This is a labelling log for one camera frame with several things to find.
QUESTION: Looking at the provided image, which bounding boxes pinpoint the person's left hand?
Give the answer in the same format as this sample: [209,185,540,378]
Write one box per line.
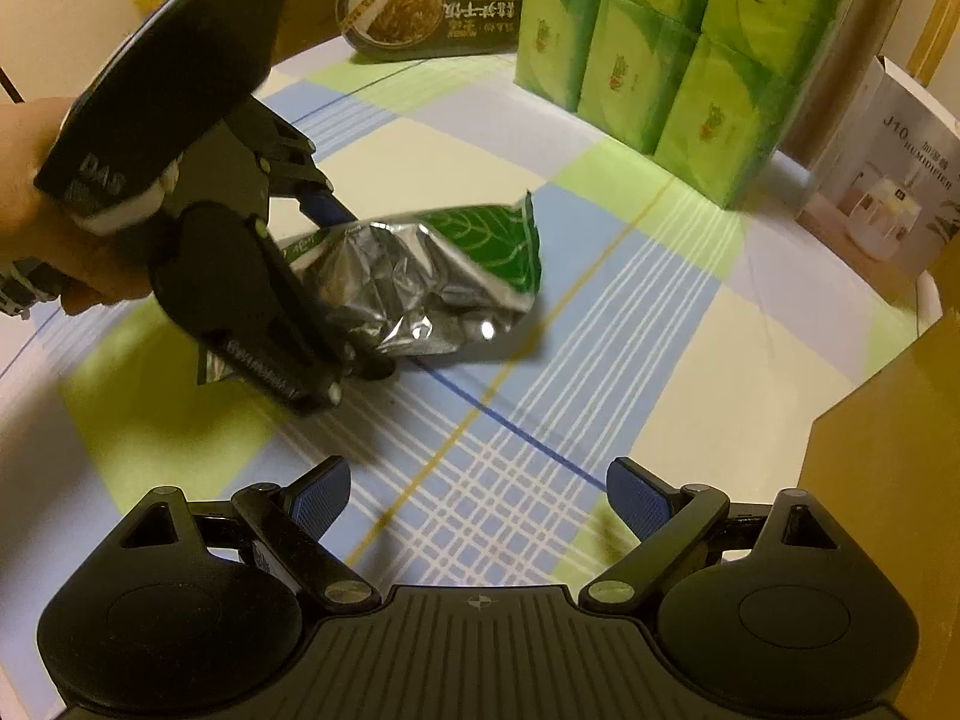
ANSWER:
[0,97,177,316]

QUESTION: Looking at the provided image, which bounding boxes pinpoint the pack of green tissue packets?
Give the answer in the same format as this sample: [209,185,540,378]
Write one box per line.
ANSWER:
[514,0,860,209]

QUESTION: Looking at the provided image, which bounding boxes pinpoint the dark green instant rice bowl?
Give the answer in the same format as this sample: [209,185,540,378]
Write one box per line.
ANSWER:
[336,0,526,62]

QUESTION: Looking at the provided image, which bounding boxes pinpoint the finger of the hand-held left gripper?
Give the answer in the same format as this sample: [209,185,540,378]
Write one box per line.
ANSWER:
[229,97,359,232]
[259,221,397,385]

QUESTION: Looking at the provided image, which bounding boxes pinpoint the white humidifier box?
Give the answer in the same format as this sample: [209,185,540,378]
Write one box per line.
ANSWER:
[795,56,960,278]

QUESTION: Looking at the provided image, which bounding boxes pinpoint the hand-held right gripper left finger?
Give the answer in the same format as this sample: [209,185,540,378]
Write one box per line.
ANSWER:
[118,456,380,613]

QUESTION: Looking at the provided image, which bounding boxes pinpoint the large cardboard box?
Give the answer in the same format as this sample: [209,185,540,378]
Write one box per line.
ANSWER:
[795,319,960,720]

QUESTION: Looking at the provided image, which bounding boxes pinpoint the pale wooden sticks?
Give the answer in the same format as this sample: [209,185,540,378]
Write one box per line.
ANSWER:
[913,0,960,98]

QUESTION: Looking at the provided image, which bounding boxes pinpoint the silver green foil bag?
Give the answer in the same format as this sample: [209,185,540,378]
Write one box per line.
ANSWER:
[196,191,542,383]

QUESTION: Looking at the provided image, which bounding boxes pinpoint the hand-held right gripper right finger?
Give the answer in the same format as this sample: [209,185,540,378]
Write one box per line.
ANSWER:
[579,456,839,613]

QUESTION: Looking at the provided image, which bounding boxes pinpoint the plaid cloth covered desktop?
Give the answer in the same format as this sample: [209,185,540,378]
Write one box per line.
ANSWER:
[0,37,946,706]

